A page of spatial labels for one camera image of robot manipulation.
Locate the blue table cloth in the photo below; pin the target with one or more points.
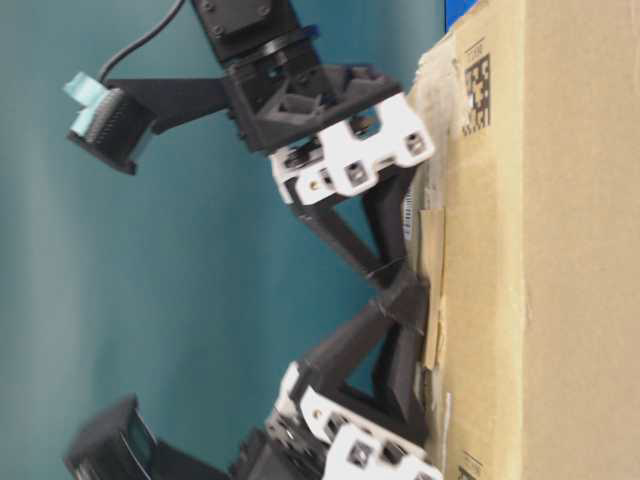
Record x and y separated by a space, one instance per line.
457 12

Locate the brown cardboard box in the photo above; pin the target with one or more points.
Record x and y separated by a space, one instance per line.
533 107

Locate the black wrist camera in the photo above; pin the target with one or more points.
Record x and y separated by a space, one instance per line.
118 444
111 125

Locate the brown tape strip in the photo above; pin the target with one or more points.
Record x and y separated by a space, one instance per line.
431 268

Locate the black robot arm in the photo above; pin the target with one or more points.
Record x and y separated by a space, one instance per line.
266 35

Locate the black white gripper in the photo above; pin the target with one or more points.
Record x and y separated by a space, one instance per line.
349 131
374 353

